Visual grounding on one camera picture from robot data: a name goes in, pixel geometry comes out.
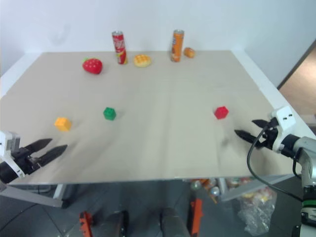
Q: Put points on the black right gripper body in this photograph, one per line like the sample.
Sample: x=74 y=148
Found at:
x=269 y=137

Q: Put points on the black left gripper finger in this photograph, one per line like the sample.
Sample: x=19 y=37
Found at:
x=53 y=152
x=38 y=144

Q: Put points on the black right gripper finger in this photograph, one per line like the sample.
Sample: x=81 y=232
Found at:
x=244 y=135
x=260 y=122

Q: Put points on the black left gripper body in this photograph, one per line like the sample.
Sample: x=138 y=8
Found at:
x=24 y=161

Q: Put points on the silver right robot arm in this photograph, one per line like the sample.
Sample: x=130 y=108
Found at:
x=302 y=158

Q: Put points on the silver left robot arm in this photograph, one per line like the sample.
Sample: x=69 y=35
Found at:
x=5 y=171

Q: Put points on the orange cube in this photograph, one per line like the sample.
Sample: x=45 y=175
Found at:
x=63 y=124

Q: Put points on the red cube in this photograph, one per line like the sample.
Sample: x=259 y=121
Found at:
x=221 y=112

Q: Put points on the white table leg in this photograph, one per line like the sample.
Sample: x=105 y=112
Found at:
x=32 y=195
x=259 y=185

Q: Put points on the green cube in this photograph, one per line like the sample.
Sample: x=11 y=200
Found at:
x=109 y=113

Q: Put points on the clear plastic bag of items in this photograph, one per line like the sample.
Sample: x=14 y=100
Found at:
x=254 y=205

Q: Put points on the orange black floor stand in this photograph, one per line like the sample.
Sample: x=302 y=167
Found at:
x=85 y=223
x=196 y=214

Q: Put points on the red toy strawberry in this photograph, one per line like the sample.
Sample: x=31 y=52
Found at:
x=92 y=65

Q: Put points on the beige table mat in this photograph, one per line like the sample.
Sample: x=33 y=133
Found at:
x=148 y=118

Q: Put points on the small brown toy bread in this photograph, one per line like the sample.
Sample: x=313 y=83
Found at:
x=189 y=52

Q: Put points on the orange soda can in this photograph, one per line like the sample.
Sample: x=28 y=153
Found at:
x=177 y=46

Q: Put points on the red soda can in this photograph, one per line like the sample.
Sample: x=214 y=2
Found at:
x=119 y=48

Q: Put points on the yellow toy waffle bread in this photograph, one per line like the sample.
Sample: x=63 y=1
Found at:
x=142 y=60

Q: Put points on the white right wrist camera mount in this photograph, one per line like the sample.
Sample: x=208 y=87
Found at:
x=282 y=123

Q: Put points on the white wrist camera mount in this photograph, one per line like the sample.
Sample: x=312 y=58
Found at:
x=8 y=148
x=282 y=123

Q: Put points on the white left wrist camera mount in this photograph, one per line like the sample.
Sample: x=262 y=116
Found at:
x=8 y=148

